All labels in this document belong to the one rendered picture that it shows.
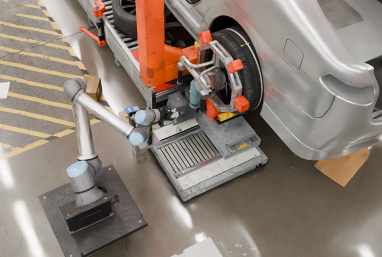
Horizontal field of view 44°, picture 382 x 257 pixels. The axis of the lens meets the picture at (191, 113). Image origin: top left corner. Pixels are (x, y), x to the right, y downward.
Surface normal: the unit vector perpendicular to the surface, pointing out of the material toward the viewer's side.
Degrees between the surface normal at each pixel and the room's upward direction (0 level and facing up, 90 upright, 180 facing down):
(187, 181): 0
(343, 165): 2
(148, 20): 90
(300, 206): 0
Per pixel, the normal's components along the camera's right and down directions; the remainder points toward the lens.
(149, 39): 0.49, 0.66
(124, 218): 0.04, -0.66
